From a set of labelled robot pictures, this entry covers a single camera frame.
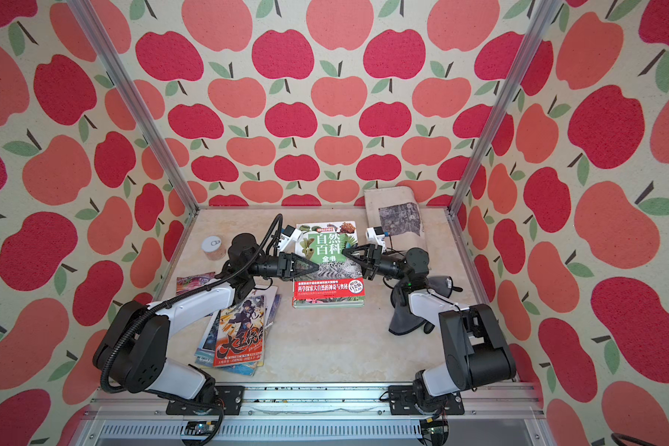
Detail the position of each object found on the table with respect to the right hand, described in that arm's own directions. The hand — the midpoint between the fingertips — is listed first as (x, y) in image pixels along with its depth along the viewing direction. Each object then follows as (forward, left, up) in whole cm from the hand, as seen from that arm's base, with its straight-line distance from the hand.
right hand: (343, 264), depth 73 cm
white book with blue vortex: (-15, +40, -23) cm, 49 cm away
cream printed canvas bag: (+39, -18, -19) cm, 47 cm away
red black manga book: (-14, +30, -22) cm, 40 cm away
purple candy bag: (+2, +56, -23) cm, 61 cm away
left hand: (-6, +7, 0) cm, 9 cm away
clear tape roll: (+15, +50, -19) cm, 56 cm away
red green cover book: (-6, +1, +1) cm, 6 cm away
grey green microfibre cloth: (-2, -20, -24) cm, 31 cm away
